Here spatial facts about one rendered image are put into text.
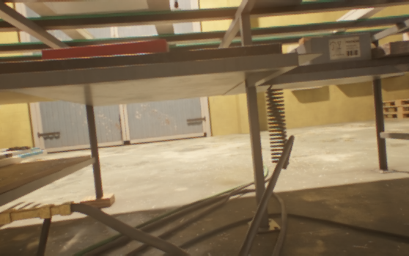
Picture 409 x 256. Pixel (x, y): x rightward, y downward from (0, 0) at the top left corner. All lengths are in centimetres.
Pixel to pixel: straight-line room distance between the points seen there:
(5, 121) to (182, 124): 397
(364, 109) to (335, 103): 79
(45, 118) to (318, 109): 656
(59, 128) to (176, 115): 269
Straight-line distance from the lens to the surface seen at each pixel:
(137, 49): 73
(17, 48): 162
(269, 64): 68
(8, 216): 82
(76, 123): 716
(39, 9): 123
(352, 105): 812
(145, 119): 681
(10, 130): 783
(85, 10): 123
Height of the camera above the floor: 42
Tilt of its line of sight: 2 degrees down
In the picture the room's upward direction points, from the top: 6 degrees counter-clockwise
